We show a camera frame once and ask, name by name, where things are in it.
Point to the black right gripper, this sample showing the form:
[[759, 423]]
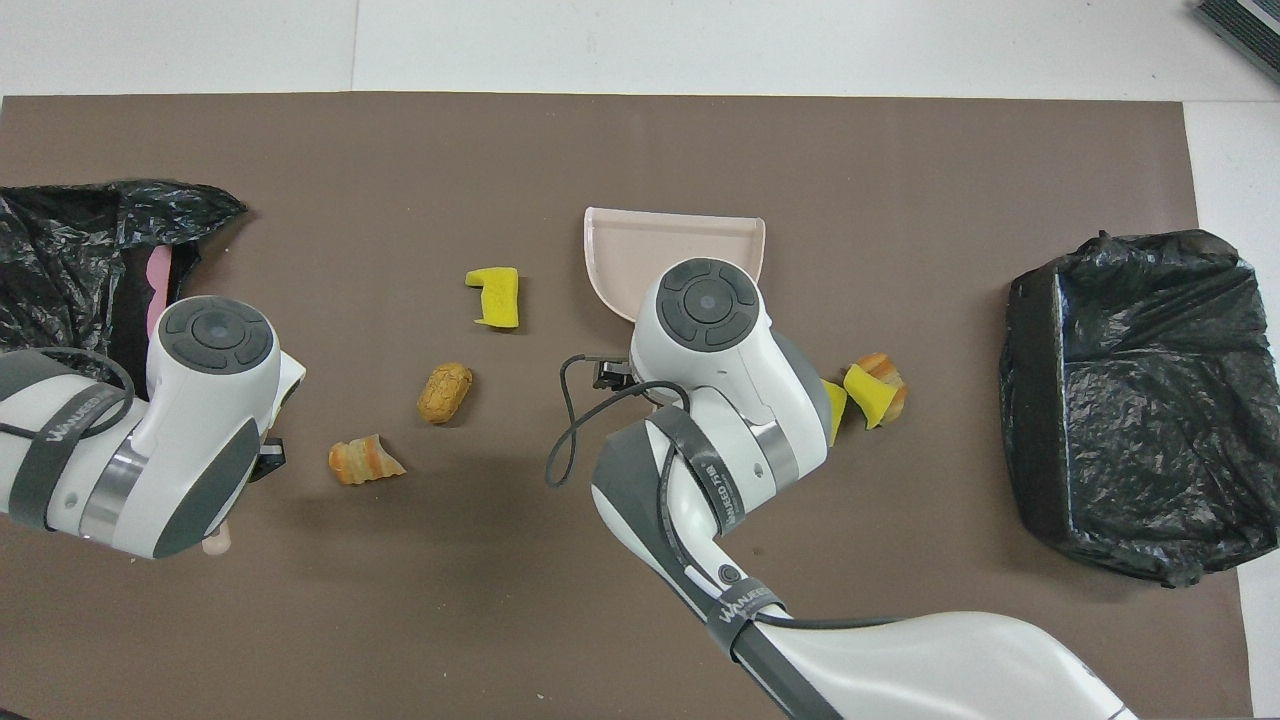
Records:
[[612, 373]]

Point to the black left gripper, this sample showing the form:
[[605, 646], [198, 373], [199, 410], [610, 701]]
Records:
[[268, 462]]

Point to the beige hand brush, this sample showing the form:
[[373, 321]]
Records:
[[215, 543]]

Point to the croissant piece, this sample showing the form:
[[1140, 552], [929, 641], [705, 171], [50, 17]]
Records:
[[365, 461], [885, 365]]

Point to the beige plastic dustpan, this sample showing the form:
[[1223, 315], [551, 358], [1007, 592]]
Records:
[[640, 250]]

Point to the yellow sponge piece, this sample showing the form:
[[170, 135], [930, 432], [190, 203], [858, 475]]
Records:
[[497, 297], [835, 405], [865, 395]]

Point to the brown bread roll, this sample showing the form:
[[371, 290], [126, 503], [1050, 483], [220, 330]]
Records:
[[445, 393]]

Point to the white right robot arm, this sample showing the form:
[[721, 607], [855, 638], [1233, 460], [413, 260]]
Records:
[[720, 400]]

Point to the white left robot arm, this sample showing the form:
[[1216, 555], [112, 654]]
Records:
[[200, 400]]

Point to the pink plastic bin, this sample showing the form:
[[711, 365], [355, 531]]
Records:
[[160, 290]]

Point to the crumpled black trash bag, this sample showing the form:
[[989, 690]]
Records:
[[60, 250]]

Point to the bin lined with black bag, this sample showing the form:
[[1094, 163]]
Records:
[[1150, 400]]

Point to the brown table mat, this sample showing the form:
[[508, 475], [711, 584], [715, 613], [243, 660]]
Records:
[[900, 180]]

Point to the dark ribbed floor grille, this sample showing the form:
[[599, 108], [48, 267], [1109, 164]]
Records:
[[1250, 25]]

